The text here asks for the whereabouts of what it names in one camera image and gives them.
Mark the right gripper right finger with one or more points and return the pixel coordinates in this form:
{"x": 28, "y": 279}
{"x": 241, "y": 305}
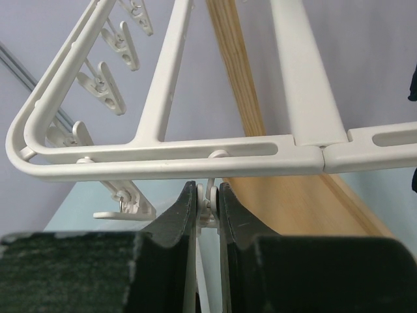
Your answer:
{"x": 265, "y": 271}

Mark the wooden drying rack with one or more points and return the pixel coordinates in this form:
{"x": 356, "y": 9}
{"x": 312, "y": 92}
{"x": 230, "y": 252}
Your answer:
{"x": 295, "y": 205}

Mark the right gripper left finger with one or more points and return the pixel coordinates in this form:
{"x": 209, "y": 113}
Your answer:
{"x": 150, "y": 270}

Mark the white corner clip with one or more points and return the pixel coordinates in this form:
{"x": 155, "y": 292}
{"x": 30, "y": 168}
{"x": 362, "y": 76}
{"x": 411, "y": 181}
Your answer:
{"x": 133, "y": 205}

